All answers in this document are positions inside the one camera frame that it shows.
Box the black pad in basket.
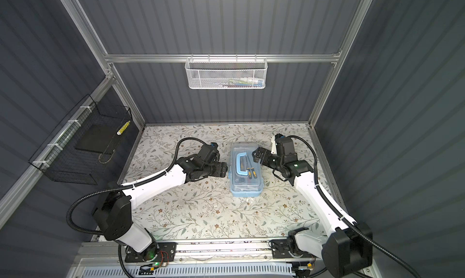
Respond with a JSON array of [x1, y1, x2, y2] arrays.
[[75, 124, 122, 155]]

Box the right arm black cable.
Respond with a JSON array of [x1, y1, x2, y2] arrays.
[[286, 135, 422, 278]]

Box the items in white basket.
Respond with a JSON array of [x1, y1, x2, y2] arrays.
[[216, 77, 265, 89]]

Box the light blue plastic toolbox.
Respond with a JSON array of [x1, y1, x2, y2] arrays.
[[228, 142, 264, 198]]

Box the white perforated front panel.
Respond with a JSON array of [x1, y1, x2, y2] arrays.
[[81, 263, 297, 278]]

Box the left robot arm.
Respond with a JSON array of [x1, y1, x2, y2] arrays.
[[92, 142, 228, 264]]

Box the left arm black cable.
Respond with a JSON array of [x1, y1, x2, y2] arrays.
[[66, 137, 209, 236]]

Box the black wire basket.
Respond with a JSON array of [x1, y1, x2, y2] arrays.
[[29, 98, 137, 185]]

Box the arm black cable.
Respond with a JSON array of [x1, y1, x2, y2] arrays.
[[286, 135, 422, 278], [66, 137, 209, 236]]

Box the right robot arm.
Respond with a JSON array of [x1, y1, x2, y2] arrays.
[[252, 134, 373, 278]]

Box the yellow green marker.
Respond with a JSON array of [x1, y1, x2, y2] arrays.
[[117, 121, 131, 136]]

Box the white wire mesh basket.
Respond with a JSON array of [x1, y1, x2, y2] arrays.
[[185, 60, 268, 90]]

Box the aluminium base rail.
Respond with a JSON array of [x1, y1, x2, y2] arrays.
[[74, 237, 371, 266]]

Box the yellow black small screwdriver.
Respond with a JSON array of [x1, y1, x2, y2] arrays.
[[247, 167, 258, 179]]

